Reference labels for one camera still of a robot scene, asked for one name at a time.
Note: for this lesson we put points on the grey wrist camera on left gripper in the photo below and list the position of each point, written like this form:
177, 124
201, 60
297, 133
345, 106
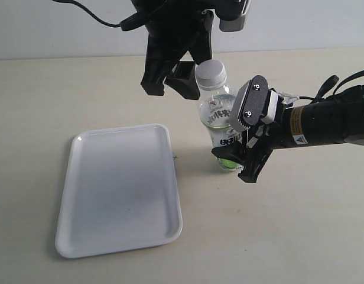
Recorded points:
233, 16

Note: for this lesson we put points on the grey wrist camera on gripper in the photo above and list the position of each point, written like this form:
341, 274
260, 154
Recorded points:
255, 103
233, 16

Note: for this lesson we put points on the clear plastic drink bottle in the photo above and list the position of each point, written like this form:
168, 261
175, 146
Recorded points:
214, 107

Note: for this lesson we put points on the white bottle cap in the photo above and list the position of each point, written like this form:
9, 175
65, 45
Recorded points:
210, 75

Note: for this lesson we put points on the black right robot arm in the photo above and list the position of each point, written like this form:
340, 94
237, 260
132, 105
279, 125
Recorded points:
337, 119

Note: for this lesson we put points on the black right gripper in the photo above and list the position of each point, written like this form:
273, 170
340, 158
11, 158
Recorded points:
265, 134

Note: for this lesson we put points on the white plastic tray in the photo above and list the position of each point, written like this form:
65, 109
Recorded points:
120, 192

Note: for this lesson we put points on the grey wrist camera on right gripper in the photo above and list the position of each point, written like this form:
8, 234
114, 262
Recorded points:
255, 103

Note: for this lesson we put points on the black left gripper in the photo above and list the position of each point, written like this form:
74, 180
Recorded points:
179, 37

